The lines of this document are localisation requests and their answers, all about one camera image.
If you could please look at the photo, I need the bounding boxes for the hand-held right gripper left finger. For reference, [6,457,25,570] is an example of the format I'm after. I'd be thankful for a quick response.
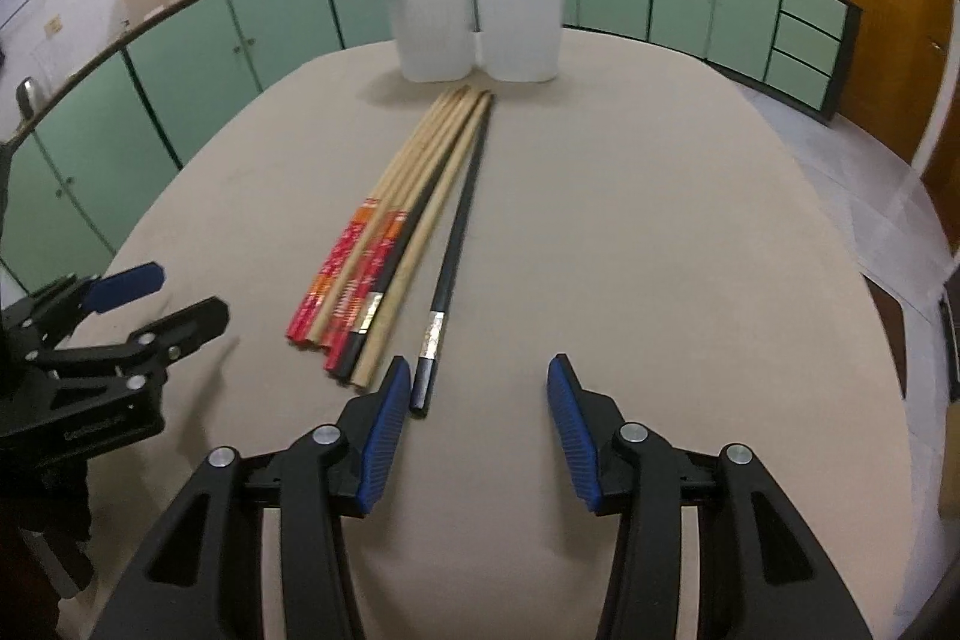
[90,355,412,640]

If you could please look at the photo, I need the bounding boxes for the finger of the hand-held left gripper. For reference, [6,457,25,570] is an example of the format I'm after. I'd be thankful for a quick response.
[52,263,166,341]
[127,299,230,378]

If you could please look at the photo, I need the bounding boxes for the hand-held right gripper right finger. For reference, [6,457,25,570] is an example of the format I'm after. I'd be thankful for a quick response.
[547,353,875,640]

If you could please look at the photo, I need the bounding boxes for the red print wooden chopstick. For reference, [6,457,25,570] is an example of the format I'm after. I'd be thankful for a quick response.
[324,88,478,375]
[295,88,461,345]
[285,89,455,341]
[306,87,467,348]

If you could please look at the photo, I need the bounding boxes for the black chopstick silver band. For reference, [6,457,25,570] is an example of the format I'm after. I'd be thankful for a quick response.
[336,91,487,382]
[409,94,497,414]

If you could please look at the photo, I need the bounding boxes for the white plastic utensil holder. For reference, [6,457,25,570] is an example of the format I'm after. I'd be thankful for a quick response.
[373,0,565,85]

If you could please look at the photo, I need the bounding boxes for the metal electric kettle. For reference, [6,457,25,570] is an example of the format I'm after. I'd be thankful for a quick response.
[15,77,44,121]

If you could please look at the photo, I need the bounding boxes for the green base kitchen cabinets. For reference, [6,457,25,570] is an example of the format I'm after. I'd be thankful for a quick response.
[0,0,863,296]

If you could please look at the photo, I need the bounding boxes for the metal wall rail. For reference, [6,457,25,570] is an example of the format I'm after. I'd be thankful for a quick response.
[0,0,56,31]

